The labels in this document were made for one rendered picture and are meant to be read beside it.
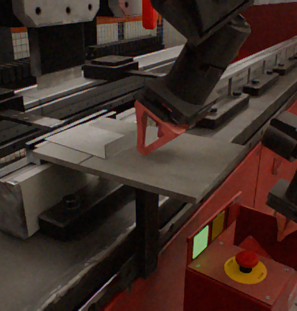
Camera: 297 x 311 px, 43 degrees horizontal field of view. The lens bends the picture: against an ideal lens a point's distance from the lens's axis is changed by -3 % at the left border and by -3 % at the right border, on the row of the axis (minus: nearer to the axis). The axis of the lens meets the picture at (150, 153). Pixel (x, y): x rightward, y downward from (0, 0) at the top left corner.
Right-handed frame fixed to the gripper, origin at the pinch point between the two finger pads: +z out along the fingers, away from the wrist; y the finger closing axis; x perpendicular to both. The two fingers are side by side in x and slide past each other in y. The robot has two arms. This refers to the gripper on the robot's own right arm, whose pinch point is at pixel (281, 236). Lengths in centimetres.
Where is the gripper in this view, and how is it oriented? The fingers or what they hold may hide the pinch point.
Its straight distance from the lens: 75.3
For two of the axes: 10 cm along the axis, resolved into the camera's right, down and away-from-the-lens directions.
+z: -2.0, 8.3, 5.3
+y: -7.7, -4.6, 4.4
